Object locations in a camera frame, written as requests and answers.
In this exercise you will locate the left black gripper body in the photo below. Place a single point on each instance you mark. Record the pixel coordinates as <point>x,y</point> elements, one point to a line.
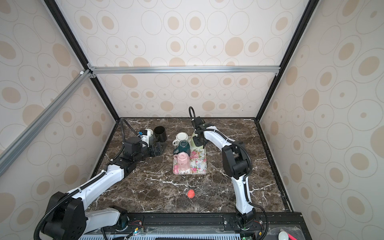
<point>145,152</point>

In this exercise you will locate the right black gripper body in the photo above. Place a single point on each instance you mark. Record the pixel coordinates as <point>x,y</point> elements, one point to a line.
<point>198,141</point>

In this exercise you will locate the grey ceramic mug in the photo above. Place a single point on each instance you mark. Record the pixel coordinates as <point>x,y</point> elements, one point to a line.
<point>151,137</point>

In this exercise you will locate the black ceramic mug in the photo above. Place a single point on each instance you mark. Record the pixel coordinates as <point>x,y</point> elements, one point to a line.
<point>160,134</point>

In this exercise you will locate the floral rectangular tray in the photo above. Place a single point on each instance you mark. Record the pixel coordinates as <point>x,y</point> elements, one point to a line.
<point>198,160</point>

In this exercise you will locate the light green ceramic mug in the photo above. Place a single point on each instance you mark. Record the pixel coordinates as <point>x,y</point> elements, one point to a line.
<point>199,141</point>

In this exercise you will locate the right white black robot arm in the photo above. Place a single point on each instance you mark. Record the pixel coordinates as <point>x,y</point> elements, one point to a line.
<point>236,163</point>

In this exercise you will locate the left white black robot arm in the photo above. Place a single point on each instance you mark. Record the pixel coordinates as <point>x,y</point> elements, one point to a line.
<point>66,217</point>

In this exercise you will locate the dark green ceramic mug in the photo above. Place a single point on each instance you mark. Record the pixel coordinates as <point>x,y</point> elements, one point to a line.
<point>183,147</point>

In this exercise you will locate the white ceramic mug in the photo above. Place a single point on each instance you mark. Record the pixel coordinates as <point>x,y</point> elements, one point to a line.
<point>180,137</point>

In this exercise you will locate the pink ceramic mug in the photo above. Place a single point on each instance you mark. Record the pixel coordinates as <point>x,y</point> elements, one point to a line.
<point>183,161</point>

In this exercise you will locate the small red toy fruit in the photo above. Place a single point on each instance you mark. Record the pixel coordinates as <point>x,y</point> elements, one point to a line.
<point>191,194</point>

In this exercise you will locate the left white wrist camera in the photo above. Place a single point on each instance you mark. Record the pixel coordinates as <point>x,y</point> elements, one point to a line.
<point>143,135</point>

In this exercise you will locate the horizontal aluminium frame bar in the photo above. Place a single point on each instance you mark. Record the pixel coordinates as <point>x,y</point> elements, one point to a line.
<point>184,70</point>

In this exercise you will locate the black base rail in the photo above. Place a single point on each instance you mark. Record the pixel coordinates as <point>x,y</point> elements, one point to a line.
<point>207,226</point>

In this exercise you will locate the diagonal aluminium frame bar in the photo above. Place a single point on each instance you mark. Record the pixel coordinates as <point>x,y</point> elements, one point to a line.
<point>27,136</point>

